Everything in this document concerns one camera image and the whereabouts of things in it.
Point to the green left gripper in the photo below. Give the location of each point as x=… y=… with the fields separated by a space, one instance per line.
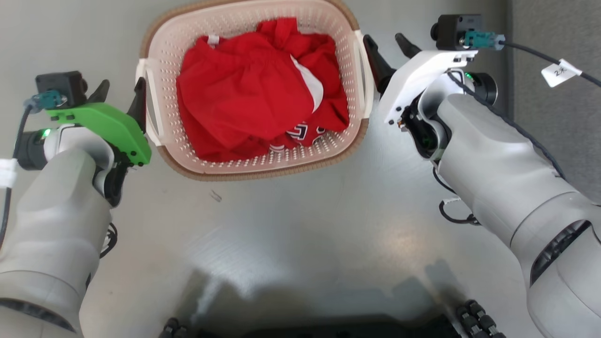
x=117 y=129

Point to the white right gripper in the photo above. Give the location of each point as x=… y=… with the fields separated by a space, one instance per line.
x=418 y=77

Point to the cream perforated plastic laundry basket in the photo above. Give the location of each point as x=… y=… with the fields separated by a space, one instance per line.
x=173 y=61

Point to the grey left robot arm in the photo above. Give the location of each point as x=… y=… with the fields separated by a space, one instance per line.
x=51 y=225

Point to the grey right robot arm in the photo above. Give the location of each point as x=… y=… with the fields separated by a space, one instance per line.
x=502 y=173

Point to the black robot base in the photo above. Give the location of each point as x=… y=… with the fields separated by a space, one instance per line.
x=328 y=328

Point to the red garment with white trim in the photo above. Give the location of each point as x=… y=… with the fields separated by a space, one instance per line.
x=244 y=89

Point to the grey fabric sofa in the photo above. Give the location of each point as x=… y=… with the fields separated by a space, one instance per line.
x=563 y=117

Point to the black ribbed conduit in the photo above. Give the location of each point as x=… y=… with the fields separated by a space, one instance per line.
x=481 y=321
x=170 y=328

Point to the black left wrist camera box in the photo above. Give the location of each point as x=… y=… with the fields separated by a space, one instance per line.
x=58 y=82

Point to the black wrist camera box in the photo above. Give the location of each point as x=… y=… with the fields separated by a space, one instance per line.
x=453 y=30
x=58 y=82

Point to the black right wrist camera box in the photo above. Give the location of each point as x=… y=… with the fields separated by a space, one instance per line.
x=453 y=30

